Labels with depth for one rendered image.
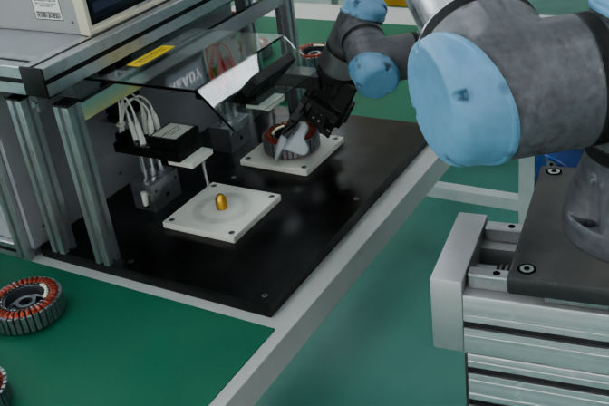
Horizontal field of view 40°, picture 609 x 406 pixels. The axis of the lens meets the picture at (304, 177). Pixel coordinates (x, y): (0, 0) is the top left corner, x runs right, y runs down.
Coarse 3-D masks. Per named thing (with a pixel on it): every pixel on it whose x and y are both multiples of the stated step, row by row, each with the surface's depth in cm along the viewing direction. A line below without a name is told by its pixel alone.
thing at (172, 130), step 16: (160, 128) 144; (176, 128) 143; (192, 128) 143; (128, 144) 145; (160, 144) 141; (176, 144) 139; (192, 144) 142; (160, 160) 151; (176, 160) 140; (192, 160) 140; (144, 176) 148
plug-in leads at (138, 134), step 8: (136, 96) 144; (120, 104) 144; (128, 104) 144; (144, 104) 143; (120, 112) 144; (128, 112) 143; (144, 112) 146; (152, 112) 145; (120, 120) 145; (128, 120) 144; (136, 120) 141; (144, 120) 146; (120, 128) 146; (136, 128) 142; (144, 128) 147; (152, 128) 144; (120, 136) 146; (128, 136) 147; (136, 136) 145; (144, 144) 144
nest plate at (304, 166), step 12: (324, 144) 163; (336, 144) 163; (252, 156) 162; (264, 156) 161; (312, 156) 159; (324, 156) 159; (264, 168) 159; (276, 168) 157; (288, 168) 156; (300, 168) 155; (312, 168) 156
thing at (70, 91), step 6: (78, 84) 132; (84, 84) 133; (90, 84) 134; (96, 84) 135; (66, 90) 132; (72, 90) 131; (78, 90) 132; (84, 90) 133; (66, 96) 133; (72, 96) 132
